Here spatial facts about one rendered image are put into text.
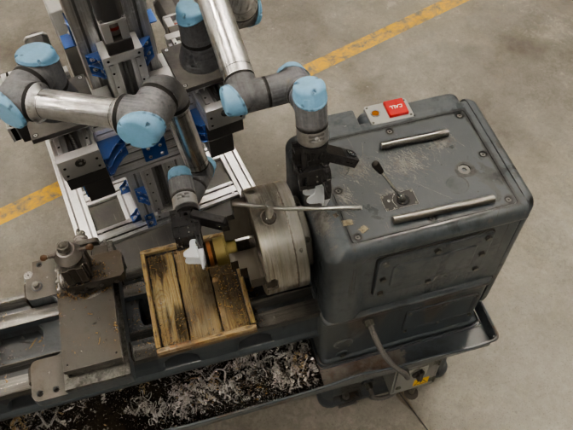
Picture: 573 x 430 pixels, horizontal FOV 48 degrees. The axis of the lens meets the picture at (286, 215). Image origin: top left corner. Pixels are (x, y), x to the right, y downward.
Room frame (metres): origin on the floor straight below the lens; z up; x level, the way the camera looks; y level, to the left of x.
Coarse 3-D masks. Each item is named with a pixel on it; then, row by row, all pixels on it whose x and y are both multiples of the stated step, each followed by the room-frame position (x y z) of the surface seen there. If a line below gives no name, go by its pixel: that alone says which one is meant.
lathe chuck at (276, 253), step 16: (256, 192) 1.06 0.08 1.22; (272, 192) 1.05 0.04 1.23; (256, 208) 0.99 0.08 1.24; (256, 224) 0.94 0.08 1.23; (272, 224) 0.94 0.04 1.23; (256, 240) 0.93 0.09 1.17; (272, 240) 0.91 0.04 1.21; (288, 240) 0.91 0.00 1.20; (272, 256) 0.87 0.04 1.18; (288, 256) 0.88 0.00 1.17; (272, 272) 0.85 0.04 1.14; (288, 272) 0.85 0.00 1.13; (272, 288) 0.84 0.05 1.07; (288, 288) 0.85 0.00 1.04
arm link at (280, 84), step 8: (288, 64) 1.15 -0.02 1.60; (296, 64) 1.15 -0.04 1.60; (280, 72) 1.14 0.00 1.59; (288, 72) 1.12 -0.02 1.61; (296, 72) 1.11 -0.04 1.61; (304, 72) 1.12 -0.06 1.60; (272, 80) 1.09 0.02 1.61; (280, 80) 1.09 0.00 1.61; (288, 80) 1.09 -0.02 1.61; (296, 80) 1.08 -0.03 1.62; (272, 88) 1.07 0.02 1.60; (280, 88) 1.08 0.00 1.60; (288, 88) 1.07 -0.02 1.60; (272, 96) 1.06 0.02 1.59; (280, 96) 1.06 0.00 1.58; (288, 96) 1.05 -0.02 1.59; (272, 104) 1.06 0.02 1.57; (280, 104) 1.07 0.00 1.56
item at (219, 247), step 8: (216, 240) 0.97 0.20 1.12; (224, 240) 0.97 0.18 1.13; (232, 240) 0.98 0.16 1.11; (208, 248) 0.95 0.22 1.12; (216, 248) 0.94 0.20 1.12; (224, 248) 0.94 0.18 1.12; (232, 248) 0.95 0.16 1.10; (208, 256) 0.93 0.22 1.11; (216, 256) 0.93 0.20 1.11; (224, 256) 0.93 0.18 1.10; (208, 264) 0.91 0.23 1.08; (224, 264) 0.92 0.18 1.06
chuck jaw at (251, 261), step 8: (256, 248) 0.95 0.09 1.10; (232, 256) 0.93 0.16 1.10; (240, 256) 0.93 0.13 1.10; (248, 256) 0.92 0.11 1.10; (256, 256) 0.92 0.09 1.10; (232, 264) 0.91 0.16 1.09; (240, 264) 0.90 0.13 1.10; (248, 264) 0.90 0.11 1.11; (256, 264) 0.89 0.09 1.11; (240, 272) 0.88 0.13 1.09; (248, 272) 0.87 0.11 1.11; (256, 272) 0.87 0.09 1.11; (256, 280) 0.85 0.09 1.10; (264, 280) 0.85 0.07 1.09; (272, 280) 0.84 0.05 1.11
